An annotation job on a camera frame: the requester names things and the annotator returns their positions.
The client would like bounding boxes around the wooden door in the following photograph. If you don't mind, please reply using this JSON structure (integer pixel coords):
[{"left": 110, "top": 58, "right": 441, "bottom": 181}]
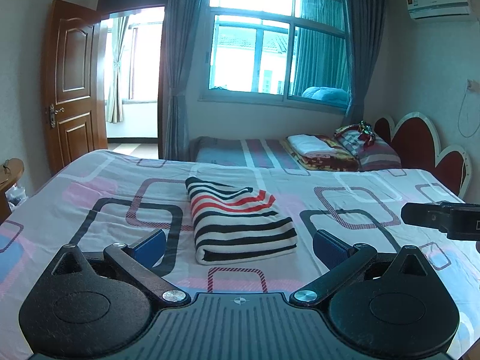
[{"left": 41, "top": 0, "right": 107, "bottom": 174}]

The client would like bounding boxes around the patterned bed sheet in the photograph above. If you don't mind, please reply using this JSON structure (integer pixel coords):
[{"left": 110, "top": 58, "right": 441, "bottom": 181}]
[{"left": 1, "top": 150, "right": 479, "bottom": 359}]

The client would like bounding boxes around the white air conditioner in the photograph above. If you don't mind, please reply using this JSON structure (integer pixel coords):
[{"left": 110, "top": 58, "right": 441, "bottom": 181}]
[{"left": 406, "top": 0, "right": 473, "bottom": 21}]

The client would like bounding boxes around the balcony light curtain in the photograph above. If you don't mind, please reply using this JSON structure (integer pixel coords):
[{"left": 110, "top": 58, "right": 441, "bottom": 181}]
[{"left": 106, "top": 16, "right": 128, "bottom": 124}]

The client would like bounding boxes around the wall cable and socket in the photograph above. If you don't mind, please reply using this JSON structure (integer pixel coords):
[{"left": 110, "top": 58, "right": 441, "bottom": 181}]
[{"left": 457, "top": 78, "right": 480, "bottom": 139}]

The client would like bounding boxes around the blue bedding outside window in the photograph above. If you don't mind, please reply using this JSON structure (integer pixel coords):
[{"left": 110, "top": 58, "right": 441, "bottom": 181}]
[{"left": 302, "top": 86, "right": 348, "bottom": 103}]

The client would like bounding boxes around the grey curtain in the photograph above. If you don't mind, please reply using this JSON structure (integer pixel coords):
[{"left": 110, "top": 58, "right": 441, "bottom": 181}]
[
  {"left": 343, "top": 0, "right": 387, "bottom": 125},
  {"left": 163, "top": 0, "right": 206, "bottom": 161}
]

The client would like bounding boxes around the folded red patterned blanket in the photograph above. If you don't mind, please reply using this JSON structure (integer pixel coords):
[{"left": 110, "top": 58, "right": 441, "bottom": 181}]
[{"left": 286, "top": 134, "right": 360, "bottom": 172}]

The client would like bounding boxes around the low striped side mattress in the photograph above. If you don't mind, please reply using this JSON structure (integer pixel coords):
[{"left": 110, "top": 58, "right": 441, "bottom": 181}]
[{"left": 190, "top": 136, "right": 310, "bottom": 176}]

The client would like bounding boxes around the metal door handle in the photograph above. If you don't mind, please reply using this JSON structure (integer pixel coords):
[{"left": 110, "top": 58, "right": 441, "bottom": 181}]
[{"left": 48, "top": 103, "right": 64, "bottom": 128}]

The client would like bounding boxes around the striped knit sweater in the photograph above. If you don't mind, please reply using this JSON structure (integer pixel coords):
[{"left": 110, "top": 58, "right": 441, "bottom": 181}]
[{"left": 185, "top": 176, "right": 298, "bottom": 265}]

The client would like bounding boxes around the colourful item on pillow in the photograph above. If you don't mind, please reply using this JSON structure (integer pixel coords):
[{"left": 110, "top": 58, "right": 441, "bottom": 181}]
[{"left": 358, "top": 120, "right": 376, "bottom": 147}]

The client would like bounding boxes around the striped pillow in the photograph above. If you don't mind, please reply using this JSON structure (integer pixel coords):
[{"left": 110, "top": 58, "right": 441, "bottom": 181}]
[{"left": 334, "top": 124, "right": 402, "bottom": 172}]

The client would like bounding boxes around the red white headboard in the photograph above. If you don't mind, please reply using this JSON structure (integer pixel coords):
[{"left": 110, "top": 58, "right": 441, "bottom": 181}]
[{"left": 373, "top": 112, "right": 473, "bottom": 198}]

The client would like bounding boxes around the grey right curtain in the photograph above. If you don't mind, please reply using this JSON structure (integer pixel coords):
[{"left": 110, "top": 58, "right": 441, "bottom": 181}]
[{"left": 343, "top": 0, "right": 387, "bottom": 125}]

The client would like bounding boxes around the large window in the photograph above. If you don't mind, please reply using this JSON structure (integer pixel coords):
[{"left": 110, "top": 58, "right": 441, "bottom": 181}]
[{"left": 208, "top": 0, "right": 350, "bottom": 110}]

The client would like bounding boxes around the grey left curtain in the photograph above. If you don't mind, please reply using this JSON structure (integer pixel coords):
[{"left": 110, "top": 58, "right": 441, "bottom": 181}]
[{"left": 163, "top": 0, "right": 206, "bottom": 161}]

